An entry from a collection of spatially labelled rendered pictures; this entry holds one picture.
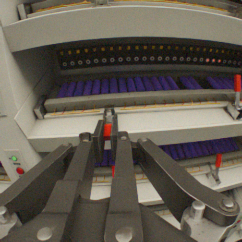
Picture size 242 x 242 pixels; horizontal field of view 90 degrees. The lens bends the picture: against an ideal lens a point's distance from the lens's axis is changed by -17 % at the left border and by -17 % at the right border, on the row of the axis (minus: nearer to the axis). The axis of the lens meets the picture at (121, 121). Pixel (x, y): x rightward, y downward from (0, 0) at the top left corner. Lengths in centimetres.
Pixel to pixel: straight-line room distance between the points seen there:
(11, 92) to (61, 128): 11
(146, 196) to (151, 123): 20
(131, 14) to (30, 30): 15
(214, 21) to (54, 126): 34
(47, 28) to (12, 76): 10
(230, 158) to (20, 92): 56
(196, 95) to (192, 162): 19
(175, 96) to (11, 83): 31
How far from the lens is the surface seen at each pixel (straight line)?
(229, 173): 51
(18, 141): 32
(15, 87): 29
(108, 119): 24
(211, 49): 46
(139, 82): 35
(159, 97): 30
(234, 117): 35
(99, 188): 40
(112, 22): 24
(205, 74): 45
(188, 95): 33
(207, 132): 32
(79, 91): 33
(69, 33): 24
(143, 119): 27
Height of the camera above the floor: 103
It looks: 23 degrees down
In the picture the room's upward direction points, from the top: 3 degrees counter-clockwise
